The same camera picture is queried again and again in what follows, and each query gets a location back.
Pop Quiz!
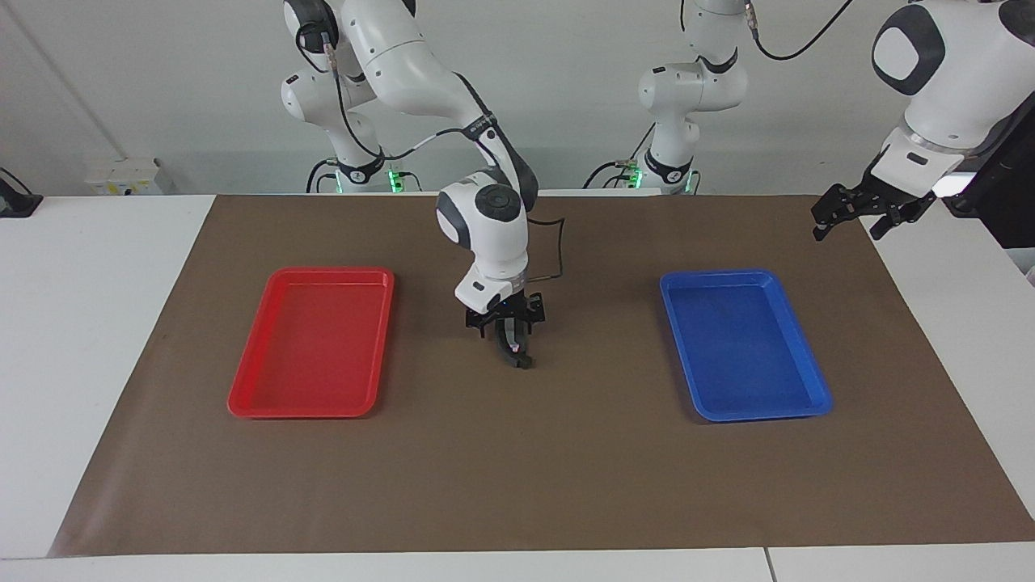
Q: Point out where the red plastic tray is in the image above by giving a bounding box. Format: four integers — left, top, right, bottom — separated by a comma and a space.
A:
227, 267, 395, 420

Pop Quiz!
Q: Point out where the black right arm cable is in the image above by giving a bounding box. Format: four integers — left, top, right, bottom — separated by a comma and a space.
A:
319, 24, 567, 282

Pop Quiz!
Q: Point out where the black desk device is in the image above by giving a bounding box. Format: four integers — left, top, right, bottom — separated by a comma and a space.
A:
0, 167, 44, 218

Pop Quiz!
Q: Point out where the brown table mat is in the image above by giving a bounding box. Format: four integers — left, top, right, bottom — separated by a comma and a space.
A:
49, 192, 1035, 559

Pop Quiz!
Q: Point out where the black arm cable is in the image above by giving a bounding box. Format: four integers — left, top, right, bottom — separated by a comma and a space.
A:
740, 0, 856, 64
319, 24, 567, 282

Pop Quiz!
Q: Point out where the blue plastic tray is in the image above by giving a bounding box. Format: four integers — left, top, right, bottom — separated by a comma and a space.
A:
659, 269, 834, 423

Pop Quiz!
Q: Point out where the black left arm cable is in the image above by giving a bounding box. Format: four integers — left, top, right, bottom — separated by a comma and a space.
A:
740, 0, 856, 64

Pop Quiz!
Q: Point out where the black base cable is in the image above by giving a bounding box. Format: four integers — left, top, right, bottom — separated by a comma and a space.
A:
582, 125, 656, 192
306, 158, 342, 194

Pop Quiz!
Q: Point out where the black monitor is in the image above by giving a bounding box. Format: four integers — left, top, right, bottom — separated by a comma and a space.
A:
942, 105, 1035, 249

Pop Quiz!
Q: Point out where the long curved brake pad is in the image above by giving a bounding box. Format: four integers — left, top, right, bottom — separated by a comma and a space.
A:
498, 319, 530, 365

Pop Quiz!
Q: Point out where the white wall socket box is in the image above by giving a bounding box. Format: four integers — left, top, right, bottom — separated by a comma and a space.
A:
84, 157, 175, 196

